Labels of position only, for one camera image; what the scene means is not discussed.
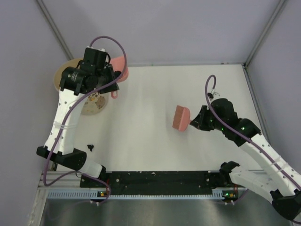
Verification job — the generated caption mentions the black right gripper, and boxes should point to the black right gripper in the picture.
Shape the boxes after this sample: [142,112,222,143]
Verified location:
[190,105,225,132]

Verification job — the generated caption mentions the pink dustpan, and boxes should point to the pink dustpan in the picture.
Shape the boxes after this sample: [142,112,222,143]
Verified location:
[111,56,129,99]

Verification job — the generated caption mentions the pink hand brush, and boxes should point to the pink hand brush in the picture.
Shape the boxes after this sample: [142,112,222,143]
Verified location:
[172,105,191,132]

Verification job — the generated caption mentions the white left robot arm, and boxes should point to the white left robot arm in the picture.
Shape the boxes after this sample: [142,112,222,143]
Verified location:
[36,47,128,187]

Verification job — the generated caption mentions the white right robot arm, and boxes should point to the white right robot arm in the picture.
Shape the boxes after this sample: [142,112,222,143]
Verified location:
[190,98,301,221]

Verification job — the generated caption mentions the beige capybara bucket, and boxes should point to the beige capybara bucket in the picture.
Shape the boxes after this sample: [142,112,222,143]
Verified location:
[53,58,109,115]

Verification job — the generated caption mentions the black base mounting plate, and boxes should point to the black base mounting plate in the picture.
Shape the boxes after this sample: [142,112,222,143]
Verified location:
[79,161,238,196]

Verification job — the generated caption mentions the black paper scrap left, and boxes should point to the black paper scrap left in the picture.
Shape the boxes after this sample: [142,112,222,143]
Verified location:
[87,144,95,152]

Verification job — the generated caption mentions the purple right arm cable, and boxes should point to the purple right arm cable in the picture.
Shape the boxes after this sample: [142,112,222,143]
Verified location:
[205,74,301,191]

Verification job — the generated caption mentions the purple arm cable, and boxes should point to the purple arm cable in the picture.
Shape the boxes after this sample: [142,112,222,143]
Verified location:
[205,74,301,191]
[43,35,127,187]

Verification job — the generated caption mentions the left aluminium frame post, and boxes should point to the left aluminium frame post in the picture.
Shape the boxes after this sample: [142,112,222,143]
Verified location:
[35,0,74,60]

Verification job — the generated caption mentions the aluminium frame post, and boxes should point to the aluminium frame post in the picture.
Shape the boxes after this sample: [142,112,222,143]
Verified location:
[243,0,289,68]
[35,0,74,60]

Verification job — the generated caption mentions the grey slotted cable duct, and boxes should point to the grey slotted cable duct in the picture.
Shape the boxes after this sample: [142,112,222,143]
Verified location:
[47,190,238,200]

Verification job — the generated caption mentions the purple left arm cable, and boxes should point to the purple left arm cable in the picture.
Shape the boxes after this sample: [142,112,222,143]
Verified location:
[43,35,127,187]

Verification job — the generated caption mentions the right aluminium frame post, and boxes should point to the right aluminium frame post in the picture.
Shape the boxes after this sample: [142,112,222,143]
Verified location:
[243,0,289,68]

